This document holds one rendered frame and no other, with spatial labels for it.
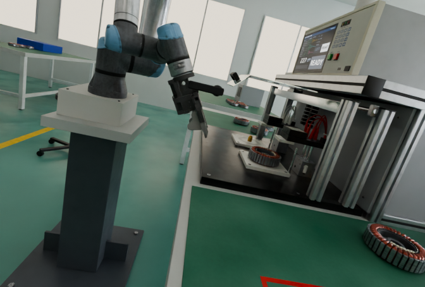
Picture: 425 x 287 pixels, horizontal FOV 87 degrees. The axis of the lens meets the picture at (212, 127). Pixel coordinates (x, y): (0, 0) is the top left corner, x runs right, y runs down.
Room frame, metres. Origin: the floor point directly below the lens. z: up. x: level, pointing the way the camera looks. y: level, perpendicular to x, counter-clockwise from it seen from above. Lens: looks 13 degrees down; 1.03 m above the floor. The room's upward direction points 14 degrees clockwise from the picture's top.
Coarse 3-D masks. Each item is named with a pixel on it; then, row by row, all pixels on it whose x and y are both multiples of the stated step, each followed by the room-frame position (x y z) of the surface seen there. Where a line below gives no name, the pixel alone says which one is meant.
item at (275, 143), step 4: (276, 140) 1.00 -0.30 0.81; (272, 144) 1.04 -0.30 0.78; (276, 144) 0.99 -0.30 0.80; (280, 144) 0.98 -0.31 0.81; (284, 144) 0.98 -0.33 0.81; (288, 144) 0.98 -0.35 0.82; (276, 148) 0.98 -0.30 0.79; (280, 148) 0.98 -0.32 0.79; (284, 148) 0.98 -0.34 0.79; (280, 152) 0.98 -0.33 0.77; (284, 152) 0.98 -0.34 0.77
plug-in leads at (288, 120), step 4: (288, 108) 1.02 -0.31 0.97; (292, 108) 1.00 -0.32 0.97; (284, 112) 1.04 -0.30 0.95; (288, 112) 1.00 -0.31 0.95; (284, 116) 1.01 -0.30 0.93; (288, 116) 1.03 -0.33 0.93; (292, 116) 1.00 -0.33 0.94; (284, 120) 1.02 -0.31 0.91; (288, 120) 1.03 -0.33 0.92; (284, 124) 0.99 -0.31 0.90; (288, 124) 1.00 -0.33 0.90; (292, 124) 1.03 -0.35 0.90
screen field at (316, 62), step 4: (316, 56) 0.91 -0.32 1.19; (320, 56) 0.88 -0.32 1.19; (324, 56) 0.85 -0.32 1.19; (312, 60) 0.93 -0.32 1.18; (316, 60) 0.90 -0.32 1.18; (320, 60) 0.87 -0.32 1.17; (312, 64) 0.92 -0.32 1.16; (316, 64) 0.89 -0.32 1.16; (320, 64) 0.86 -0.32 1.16; (308, 68) 0.95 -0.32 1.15; (312, 68) 0.91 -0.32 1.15; (316, 68) 0.88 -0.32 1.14; (320, 68) 0.85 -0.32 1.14
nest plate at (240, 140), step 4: (232, 136) 1.04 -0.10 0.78; (236, 136) 1.03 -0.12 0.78; (240, 136) 1.05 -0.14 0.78; (244, 136) 1.07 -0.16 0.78; (236, 140) 0.95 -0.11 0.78; (240, 140) 0.97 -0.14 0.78; (244, 140) 0.99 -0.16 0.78; (252, 140) 1.03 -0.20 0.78; (256, 140) 1.05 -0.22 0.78; (260, 140) 1.07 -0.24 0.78; (236, 144) 0.92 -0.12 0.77; (240, 144) 0.92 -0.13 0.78; (244, 144) 0.92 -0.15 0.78; (248, 144) 0.94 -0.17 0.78; (252, 144) 0.96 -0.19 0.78; (256, 144) 0.97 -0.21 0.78; (260, 144) 0.99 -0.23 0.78
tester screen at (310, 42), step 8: (320, 32) 0.95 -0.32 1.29; (328, 32) 0.88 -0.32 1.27; (304, 40) 1.08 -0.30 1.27; (312, 40) 0.99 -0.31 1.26; (320, 40) 0.92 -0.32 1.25; (328, 40) 0.86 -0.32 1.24; (304, 48) 1.05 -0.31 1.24; (312, 48) 0.97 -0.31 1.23; (304, 56) 1.02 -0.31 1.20; (312, 56) 0.94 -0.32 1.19; (296, 64) 1.08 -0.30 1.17; (304, 64) 0.99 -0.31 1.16
